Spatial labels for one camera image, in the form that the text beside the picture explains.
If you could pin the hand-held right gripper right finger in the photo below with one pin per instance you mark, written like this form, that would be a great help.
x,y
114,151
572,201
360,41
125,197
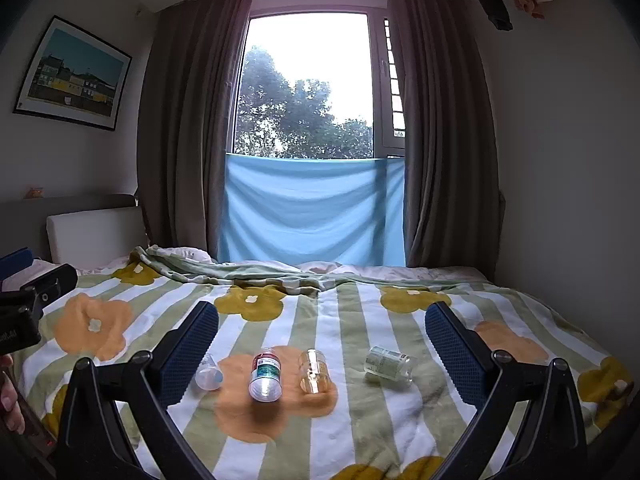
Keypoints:
x,y
455,355

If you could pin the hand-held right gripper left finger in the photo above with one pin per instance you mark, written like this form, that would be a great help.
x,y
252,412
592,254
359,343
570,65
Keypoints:
x,y
192,350

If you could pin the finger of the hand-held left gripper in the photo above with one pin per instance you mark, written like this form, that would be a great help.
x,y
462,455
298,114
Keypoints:
x,y
15,258
52,280

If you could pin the clear amber glass cup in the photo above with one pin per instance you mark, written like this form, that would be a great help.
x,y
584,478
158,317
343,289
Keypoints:
x,y
315,372

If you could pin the person's left hand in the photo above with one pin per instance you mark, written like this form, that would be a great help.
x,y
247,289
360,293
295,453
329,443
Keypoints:
x,y
11,400

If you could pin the small clear bottle blue cap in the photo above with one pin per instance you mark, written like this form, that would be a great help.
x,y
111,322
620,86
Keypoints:
x,y
209,377

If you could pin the white cushion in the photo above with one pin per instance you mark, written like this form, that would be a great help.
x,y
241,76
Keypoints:
x,y
95,235

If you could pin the clear white labelled bottle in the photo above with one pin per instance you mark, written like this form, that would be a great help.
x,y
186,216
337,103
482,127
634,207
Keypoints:
x,y
390,362

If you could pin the small orange figurine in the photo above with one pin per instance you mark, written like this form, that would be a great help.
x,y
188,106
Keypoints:
x,y
36,192

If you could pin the red green labelled bottle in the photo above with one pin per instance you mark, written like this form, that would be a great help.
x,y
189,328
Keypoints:
x,y
266,375

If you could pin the grey bed headboard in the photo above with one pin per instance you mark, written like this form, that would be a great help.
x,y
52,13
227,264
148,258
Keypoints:
x,y
75,202

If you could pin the pink pillow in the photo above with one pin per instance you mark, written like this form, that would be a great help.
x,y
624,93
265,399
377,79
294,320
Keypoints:
x,y
192,255

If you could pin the green checked blanket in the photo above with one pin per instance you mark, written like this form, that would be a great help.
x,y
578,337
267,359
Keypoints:
x,y
260,272

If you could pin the flower print striped blanket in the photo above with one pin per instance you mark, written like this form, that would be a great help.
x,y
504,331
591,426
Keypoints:
x,y
350,320

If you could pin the blue cloth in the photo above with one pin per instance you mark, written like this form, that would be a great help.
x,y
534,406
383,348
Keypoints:
x,y
310,210

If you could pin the framed building picture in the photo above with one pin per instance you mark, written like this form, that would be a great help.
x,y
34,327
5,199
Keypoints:
x,y
75,75

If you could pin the grey curtain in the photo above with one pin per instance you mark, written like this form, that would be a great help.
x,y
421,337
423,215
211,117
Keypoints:
x,y
195,135
445,135

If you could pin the window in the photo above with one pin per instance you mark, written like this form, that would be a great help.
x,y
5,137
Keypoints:
x,y
305,85

